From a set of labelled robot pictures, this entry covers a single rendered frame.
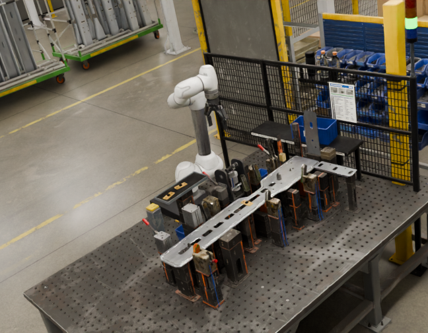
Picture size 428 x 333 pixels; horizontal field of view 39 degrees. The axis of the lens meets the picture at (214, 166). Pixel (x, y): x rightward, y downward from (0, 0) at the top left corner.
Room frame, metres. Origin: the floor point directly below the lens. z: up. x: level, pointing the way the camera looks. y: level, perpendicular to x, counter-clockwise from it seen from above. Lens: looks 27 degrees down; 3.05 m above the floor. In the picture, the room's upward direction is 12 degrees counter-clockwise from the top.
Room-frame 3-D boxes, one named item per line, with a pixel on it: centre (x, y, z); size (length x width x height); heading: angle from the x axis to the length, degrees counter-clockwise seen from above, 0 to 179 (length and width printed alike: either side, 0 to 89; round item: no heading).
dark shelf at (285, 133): (4.08, -0.71, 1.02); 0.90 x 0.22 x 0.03; 41
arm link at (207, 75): (3.60, -0.07, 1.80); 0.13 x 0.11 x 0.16; 120
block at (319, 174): (3.55, -0.69, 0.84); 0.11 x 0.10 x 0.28; 41
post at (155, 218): (3.27, 0.43, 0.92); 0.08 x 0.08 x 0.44; 41
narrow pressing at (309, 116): (3.81, -0.72, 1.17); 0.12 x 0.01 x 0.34; 41
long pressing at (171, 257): (3.32, -0.15, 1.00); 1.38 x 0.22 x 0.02; 131
